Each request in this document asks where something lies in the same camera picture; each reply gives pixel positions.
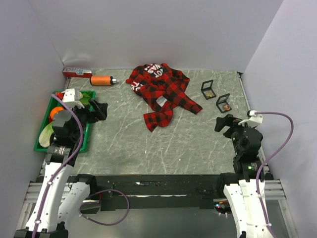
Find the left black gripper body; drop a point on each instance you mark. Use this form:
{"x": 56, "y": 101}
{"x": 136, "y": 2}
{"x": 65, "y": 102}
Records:
{"x": 84, "y": 116}

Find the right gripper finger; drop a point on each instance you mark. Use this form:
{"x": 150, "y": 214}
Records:
{"x": 220, "y": 123}
{"x": 232, "y": 119}

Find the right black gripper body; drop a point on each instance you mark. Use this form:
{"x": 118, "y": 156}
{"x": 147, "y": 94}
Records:
{"x": 234, "y": 133}

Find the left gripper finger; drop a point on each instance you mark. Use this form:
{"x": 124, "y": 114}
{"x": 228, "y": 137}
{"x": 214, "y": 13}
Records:
{"x": 94, "y": 104}
{"x": 101, "y": 110}

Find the red black plaid shirt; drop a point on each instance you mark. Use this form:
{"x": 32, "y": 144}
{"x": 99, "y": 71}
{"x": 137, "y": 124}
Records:
{"x": 162, "y": 88}

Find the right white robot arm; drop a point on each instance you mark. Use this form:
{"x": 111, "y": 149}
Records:
{"x": 244, "y": 189}

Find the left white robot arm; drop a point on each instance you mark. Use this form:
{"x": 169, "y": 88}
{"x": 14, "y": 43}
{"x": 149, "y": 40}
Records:
{"x": 52, "y": 214}

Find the black case with orange brooch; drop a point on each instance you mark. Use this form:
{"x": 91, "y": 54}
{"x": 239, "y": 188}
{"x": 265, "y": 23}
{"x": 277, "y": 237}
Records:
{"x": 222, "y": 104}

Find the black case with gold brooch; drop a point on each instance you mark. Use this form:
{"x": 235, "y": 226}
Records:
{"x": 207, "y": 91}

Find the toy green pepper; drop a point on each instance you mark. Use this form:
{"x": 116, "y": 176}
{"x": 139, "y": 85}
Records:
{"x": 85, "y": 97}

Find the orange cylindrical bottle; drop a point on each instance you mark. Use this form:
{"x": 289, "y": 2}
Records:
{"x": 106, "y": 80}

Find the toy orange fruit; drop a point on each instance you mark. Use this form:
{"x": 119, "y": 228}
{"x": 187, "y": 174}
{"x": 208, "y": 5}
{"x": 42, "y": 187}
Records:
{"x": 55, "y": 110}

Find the red rectangular box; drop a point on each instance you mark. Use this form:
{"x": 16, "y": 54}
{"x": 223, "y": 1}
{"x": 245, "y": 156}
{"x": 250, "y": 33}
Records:
{"x": 70, "y": 72}

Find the toy napa cabbage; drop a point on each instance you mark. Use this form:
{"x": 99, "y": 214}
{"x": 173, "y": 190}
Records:
{"x": 46, "y": 135}

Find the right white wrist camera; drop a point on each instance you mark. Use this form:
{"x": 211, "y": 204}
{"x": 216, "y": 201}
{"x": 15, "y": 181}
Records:
{"x": 253, "y": 119}

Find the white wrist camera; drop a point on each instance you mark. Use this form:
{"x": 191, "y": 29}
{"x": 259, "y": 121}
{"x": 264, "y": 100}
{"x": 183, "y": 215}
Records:
{"x": 72, "y": 98}
{"x": 253, "y": 119}

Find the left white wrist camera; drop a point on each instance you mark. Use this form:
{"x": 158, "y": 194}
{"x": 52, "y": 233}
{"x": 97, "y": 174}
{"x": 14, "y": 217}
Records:
{"x": 72, "y": 98}

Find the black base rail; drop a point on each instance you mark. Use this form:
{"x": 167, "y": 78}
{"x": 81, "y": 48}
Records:
{"x": 160, "y": 191}

